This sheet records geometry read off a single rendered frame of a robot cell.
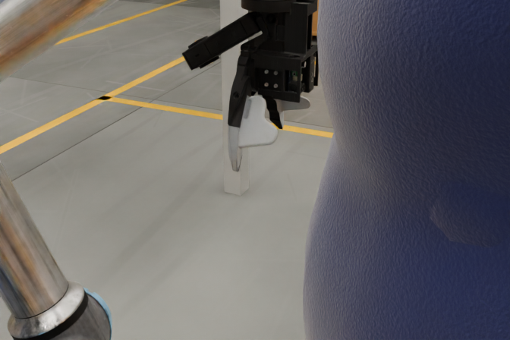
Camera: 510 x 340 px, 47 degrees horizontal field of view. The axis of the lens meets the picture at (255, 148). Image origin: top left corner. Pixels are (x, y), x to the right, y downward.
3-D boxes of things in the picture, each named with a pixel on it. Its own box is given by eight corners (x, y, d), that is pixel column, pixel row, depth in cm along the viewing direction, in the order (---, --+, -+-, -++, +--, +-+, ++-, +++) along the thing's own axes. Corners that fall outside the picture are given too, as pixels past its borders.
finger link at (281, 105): (312, 133, 82) (300, 95, 74) (272, 127, 84) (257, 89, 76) (318, 115, 83) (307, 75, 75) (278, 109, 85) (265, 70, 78)
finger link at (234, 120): (234, 124, 68) (253, 52, 69) (222, 121, 68) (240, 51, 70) (248, 134, 72) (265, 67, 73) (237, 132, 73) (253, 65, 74)
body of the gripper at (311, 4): (297, 109, 69) (301, 4, 64) (231, 99, 72) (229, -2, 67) (318, 89, 75) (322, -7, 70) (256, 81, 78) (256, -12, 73)
